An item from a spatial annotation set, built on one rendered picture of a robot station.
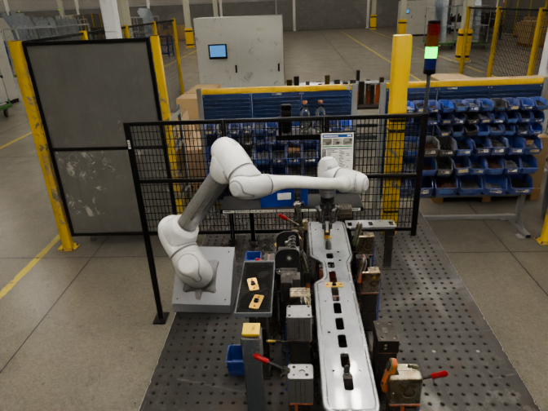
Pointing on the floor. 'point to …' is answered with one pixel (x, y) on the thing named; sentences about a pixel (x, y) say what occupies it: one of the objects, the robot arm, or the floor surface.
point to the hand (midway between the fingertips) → (327, 228)
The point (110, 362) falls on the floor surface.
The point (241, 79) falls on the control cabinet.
